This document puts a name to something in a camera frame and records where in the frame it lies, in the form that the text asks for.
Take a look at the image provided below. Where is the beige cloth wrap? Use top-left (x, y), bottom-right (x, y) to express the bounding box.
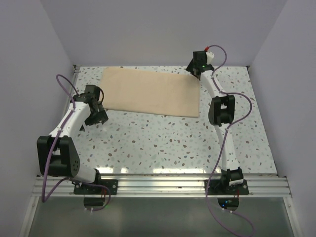
top-left (99, 67), bottom-right (200, 118)

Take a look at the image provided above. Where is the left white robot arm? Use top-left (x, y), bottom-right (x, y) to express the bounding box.
top-left (37, 85), bottom-right (108, 194)

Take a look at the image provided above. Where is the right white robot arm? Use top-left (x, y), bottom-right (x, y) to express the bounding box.
top-left (186, 50), bottom-right (244, 195)

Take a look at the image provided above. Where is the aluminium left side rail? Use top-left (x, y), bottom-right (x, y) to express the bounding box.
top-left (45, 65), bottom-right (81, 176)

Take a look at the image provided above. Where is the aluminium rail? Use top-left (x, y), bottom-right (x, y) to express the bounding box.
top-left (31, 172), bottom-right (290, 198)
top-left (45, 65), bottom-right (81, 176)

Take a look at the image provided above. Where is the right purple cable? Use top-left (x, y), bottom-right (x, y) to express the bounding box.
top-left (205, 44), bottom-right (255, 237)

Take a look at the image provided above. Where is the purple cable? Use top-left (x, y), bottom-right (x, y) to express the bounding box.
top-left (41, 74), bottom-right (111, 212)
top-left (205, 44), bottom-right (255, 237)

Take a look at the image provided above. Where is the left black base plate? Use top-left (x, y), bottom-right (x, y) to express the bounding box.
top-left (74, 179), bottom-right (118, 195)

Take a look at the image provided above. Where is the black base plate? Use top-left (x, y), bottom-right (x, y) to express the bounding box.
top-left (204, 179), bottom-right (249, 196)
top-left (74, 179), bottom-right (118, 195)

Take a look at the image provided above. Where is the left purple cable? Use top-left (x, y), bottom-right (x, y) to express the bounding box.
top-left (41, 74), bottom-right (111, 212)

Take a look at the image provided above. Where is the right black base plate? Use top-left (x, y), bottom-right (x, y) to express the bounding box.
top-left (204, 179), bottom-right (249, 196)

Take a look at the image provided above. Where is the aluminium front rail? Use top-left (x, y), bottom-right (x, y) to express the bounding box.
top-left (31, 172), bottom-right (290, 198)

